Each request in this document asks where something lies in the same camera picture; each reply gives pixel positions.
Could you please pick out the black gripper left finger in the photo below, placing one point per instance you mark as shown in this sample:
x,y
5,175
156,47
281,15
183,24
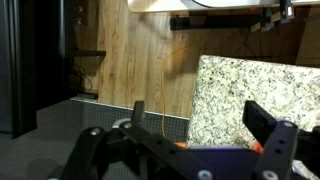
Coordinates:
x,y
148,156

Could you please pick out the black bar under table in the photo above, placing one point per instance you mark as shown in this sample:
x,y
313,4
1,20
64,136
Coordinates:
x,y
214,22

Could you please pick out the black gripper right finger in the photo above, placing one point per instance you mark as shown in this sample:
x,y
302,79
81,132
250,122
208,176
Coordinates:
x,y
283,142

